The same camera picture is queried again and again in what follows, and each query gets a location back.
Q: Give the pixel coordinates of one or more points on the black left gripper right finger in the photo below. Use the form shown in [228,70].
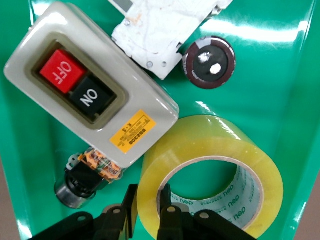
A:
[170,225]

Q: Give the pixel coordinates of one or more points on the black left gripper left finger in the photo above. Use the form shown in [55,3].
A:
[130,212]

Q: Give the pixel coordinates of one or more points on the yellow packing tape roll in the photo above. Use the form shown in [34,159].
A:
[200,140]

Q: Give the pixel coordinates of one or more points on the green plastic tray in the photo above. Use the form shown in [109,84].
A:
[262,100]

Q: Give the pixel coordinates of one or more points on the white circuit breaker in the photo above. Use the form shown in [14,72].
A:
[160,32]

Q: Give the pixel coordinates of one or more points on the black push button switch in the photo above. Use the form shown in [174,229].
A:
[80,180]

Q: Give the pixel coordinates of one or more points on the grey on-off switch box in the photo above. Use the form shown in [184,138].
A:
[140,100]

